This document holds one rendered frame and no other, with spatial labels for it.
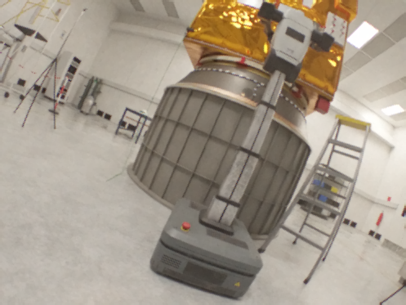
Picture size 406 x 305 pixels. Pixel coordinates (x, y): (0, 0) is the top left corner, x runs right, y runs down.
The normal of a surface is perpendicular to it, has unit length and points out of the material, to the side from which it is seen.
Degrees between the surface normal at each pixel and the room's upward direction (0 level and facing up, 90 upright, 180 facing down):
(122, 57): 90
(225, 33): 88
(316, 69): 91
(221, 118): 90
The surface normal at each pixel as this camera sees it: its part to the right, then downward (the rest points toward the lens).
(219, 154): -0.12, -0.03
